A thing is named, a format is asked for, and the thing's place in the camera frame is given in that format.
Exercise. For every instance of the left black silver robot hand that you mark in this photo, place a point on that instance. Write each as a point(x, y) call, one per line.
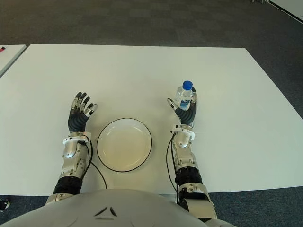
point(76, 121)

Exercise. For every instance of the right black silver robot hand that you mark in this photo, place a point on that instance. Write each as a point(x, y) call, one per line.
point(188, 117)

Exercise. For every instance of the clear water bottle blue cap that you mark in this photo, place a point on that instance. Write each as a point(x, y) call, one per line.
point(184, 94)

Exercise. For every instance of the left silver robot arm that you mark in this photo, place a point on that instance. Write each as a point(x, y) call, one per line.
point(70, 151)

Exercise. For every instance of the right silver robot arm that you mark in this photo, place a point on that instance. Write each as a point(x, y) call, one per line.
point(182, 142)

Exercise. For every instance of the white plate black rim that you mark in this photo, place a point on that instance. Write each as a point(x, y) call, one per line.
point(124, 146)

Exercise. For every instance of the grey robot torso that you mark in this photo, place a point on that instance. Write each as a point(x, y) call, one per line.
point(106, 212)

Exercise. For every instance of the black caster wheel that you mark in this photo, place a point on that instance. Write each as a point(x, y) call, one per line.
point(4, 204)

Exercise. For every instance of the white panel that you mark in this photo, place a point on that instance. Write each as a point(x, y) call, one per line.
point(291, 8)

